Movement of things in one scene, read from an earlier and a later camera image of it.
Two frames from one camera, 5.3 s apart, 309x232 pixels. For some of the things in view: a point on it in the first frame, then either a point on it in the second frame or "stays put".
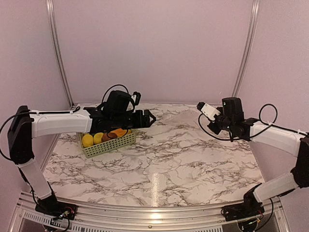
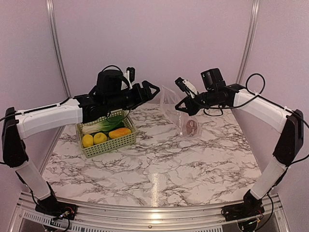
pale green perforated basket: [108, 146] stays put
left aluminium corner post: [59, 51] stays put
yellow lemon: [87, 140] stays put
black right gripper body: [226, 123] → [210, 99]
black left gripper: [140, 123] → [141, 98]
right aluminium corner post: [247, 48] stays put
